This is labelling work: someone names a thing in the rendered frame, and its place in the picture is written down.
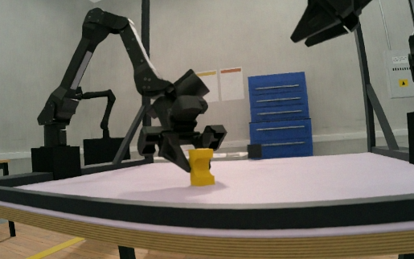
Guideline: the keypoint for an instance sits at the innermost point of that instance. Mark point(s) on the yellow block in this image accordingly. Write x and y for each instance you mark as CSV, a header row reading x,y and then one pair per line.
x,y
200,174

